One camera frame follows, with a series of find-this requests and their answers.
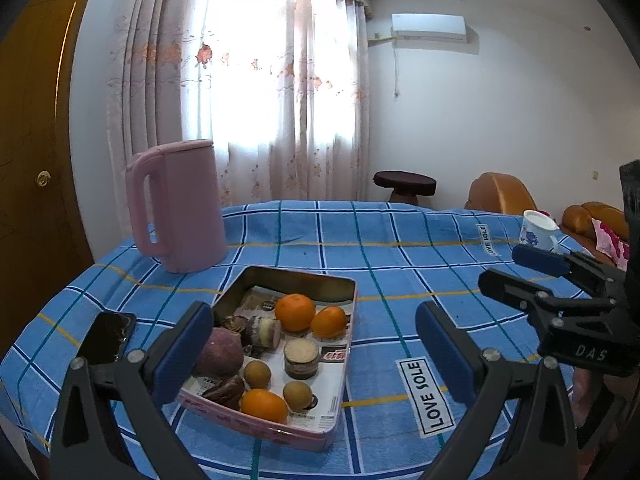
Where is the pink electric kettle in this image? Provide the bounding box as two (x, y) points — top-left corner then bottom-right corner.
(125, 139), (228, 275)

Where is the brown leather sofa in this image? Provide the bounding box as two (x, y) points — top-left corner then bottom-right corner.
(560, 201), (631, 261)

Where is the dark round stool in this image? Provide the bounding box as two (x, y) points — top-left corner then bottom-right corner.
(372, 170), (437, 206)

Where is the dark chocolate pastry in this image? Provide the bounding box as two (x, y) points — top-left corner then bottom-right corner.
(202, 375), (247, 411)

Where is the pink floral cloth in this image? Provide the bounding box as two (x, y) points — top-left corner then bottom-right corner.
(592, 217), (631, 271)

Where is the dark brown water chestnut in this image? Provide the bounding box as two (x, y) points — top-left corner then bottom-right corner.
(222, 314), (251, 337)

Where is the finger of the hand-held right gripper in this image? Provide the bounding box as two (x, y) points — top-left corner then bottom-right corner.
(511, 243), (628, 301)
(477, 267), (618, 331)

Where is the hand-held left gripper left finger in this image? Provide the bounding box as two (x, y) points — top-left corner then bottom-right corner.
(50, 301), (216, 480)

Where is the brown longan fruit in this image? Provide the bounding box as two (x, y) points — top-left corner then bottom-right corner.
(243, 360), (272, 387)
(282, 381), (312, 411)

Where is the blue plaid tablecloth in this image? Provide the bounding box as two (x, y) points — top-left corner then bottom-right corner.
(0, 200), (631, 480)

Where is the white air conditioner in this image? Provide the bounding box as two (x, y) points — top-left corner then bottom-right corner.
(391, 12), (467, 44)

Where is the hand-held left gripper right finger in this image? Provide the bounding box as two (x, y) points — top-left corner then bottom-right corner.
(415, 301), (581, 480)

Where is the black smartphone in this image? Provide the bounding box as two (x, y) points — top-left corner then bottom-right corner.
(77, 311), (137, 366)

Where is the purple sweet potato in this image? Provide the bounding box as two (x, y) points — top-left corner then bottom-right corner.
(192, 327), (246, 378)

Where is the white cup with blue print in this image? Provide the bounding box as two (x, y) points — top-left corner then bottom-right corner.
(518, 209), (561, 253)

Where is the sheer floral curtain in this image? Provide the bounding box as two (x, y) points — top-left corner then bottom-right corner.
(105, 0), (373, 206)

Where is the small orange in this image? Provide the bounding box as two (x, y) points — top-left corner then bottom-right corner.
(311, 306), (348, 339)
(240, 388), (290, 425)

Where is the wrapped roll cake slice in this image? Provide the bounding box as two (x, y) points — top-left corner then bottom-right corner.
(244, 315), (283, 351)

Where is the pink rectangular tin tray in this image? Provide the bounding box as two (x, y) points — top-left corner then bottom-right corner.
(176, 265), (358, 453)

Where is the brown wooden door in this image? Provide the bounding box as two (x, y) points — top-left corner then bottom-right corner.
(0, 0), (96, 361)

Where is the large orange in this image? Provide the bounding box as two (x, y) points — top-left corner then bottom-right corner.
(275, 293), (317, 332)

